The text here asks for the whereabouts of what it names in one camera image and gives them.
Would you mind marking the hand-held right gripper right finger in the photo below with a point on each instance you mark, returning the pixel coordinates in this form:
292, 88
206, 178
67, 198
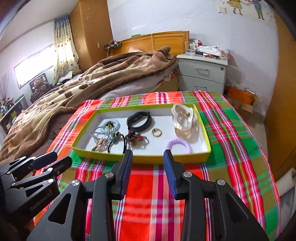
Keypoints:
170, 171

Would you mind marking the small gold black clip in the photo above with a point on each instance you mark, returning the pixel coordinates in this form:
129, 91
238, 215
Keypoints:
109, 127

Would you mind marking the brown teddy bear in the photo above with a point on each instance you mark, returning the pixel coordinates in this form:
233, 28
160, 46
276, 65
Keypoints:
39, 84

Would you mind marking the low shelf with bottles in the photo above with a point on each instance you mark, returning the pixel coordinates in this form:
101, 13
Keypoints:
11, 113

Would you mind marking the spotted curtain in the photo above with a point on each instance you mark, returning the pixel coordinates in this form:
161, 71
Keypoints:
66, 46

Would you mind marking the cartoon children wall sticker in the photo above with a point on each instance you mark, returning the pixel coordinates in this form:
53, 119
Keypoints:
245, 7

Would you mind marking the dry branch bouquet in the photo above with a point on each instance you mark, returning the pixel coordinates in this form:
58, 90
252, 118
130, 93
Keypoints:
3, 87

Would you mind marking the white nightstand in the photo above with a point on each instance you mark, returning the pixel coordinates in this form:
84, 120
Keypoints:
201, 76

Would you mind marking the window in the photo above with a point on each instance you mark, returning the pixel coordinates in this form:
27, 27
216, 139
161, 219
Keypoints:
34, 67

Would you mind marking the tall wooden cabinet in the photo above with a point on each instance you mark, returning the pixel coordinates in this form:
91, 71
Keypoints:
92, 30

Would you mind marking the orange box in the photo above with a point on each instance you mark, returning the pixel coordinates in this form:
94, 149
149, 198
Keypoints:
239, 95

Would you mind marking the wooden headboard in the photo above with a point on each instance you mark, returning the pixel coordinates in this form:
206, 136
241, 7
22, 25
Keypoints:
161, 40

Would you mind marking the brown paw print blanket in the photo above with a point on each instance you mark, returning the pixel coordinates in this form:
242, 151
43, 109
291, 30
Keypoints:
81, 92

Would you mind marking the red green plaid cloth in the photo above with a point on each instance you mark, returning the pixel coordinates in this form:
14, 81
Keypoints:
231, 139

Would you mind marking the lilac quilt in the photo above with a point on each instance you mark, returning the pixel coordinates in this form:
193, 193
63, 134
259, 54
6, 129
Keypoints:
138, 85

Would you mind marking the large wooden wardrobe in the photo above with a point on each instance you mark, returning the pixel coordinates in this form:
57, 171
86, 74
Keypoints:
284, 92

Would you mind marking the pile of nightstand clutter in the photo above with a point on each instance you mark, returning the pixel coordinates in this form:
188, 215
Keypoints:
212, 51

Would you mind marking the black fitness band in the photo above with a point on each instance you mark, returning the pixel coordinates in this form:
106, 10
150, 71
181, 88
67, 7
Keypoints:
136, 118

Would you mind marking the yellow-green cardboard tray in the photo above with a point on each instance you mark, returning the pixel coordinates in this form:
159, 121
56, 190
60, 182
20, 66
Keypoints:
150, 122

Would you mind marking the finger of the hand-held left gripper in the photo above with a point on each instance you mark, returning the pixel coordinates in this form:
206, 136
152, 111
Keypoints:
44, 160
60, 165

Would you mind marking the clear drinking glass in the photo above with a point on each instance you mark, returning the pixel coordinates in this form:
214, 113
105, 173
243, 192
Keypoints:
188, 48

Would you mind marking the white paper roll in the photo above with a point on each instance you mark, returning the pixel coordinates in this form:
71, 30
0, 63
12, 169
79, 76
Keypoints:
286, 180

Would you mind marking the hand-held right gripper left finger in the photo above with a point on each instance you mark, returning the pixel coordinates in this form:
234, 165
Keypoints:
126, 171

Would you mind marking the small cardboard box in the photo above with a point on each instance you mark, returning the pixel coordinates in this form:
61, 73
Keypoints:
247, 107

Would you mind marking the power strip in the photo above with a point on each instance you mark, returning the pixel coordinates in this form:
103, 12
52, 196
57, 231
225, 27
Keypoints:
113, 44

